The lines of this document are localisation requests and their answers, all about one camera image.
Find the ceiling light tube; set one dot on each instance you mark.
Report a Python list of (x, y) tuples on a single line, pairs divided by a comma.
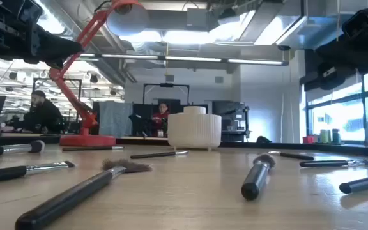
[(193, 59), (255, 62), (129, 57)]

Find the black shelf cart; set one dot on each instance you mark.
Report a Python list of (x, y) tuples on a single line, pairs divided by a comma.
[(232, 115)]

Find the small red box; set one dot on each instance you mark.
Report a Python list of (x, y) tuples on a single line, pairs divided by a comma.
[(309, 140)]

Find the fan makeup brush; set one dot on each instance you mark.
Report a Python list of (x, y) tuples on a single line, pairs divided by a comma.
[(72, 196)]

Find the black aluminium table frame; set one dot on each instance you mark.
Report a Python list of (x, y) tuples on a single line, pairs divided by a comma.
[(267, 144)]

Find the green cylinder container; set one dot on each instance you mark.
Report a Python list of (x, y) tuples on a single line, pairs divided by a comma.
[(324, 136)]

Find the grey fabric partition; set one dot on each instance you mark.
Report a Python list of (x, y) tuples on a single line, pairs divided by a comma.
[(115, 119)]

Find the person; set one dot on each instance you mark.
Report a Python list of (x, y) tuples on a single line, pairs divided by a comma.
[(162, 119), (43, 115)]

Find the thin black makeup brush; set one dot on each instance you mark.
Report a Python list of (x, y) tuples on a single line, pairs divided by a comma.
[(155, 155), (295, 156), (324, 163), (366, 182), (88, 148)]

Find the large powder makeup brush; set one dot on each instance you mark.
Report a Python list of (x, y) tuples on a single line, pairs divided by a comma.
[(256, 179)]

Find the black silver makeup brush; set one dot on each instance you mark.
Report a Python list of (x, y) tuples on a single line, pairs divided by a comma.
[(11, 149), (8, 172)]

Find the black rectangular frame stand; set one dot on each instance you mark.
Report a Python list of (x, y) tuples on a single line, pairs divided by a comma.
[(166, 85)]

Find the white ribbed brush holder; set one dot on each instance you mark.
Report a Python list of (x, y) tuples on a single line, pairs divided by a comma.
[(193, 131)]

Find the red desk lamp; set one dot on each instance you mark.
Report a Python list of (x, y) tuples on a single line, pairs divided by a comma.
[(85, 140)]

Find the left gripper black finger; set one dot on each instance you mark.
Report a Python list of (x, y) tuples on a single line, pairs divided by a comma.
[(54, 64), (59, 46)]

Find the teal cylinder container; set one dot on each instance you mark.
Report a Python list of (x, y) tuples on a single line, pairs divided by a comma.
[(336, 136)]

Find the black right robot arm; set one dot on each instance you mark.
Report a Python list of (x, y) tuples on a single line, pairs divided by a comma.
[(334, 80)]

